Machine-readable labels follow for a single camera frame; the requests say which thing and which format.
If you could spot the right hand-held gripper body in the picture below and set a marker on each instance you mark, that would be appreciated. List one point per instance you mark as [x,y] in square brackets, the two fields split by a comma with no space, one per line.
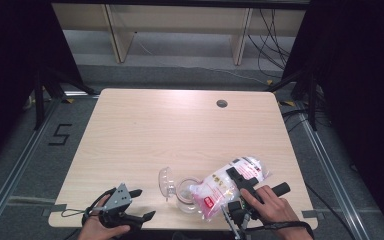
[238,216]

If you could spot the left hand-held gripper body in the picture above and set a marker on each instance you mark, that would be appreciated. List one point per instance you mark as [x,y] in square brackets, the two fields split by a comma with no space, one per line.
[118,196]

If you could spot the red and white sugar bag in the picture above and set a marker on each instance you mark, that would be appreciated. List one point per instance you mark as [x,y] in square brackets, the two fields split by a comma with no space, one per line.
[216,190]

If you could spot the clear glass jar with lid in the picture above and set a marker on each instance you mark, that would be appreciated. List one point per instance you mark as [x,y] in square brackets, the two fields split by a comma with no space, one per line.
[184,200]

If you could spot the person's right hand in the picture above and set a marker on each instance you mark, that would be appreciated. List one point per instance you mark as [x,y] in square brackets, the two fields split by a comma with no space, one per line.
[273,210]

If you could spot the person's left hand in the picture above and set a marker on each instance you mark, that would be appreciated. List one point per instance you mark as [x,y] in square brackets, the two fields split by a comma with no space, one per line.
[93,230]

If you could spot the black curtain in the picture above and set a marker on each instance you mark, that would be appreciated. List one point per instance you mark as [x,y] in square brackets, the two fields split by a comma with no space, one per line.
[10,50]
[363,66]

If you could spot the grey tape strip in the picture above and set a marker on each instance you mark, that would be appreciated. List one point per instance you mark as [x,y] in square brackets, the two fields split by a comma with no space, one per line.
[59,207]
[311,215]

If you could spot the yellow floor tape piece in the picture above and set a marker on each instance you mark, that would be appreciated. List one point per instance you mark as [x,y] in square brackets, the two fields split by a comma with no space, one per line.
[288,103]
[69,100]
[270,82]

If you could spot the black metal stand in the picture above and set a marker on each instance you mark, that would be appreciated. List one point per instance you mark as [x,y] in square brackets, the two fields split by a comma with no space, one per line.
[311,110]
[39,106]

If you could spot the light wooden shelf unit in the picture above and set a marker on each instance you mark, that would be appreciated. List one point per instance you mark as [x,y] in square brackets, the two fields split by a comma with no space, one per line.
[176,20]

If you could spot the aluminium floor rail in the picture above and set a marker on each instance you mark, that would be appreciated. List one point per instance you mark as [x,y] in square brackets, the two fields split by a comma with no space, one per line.
[23,156]
[336,186]

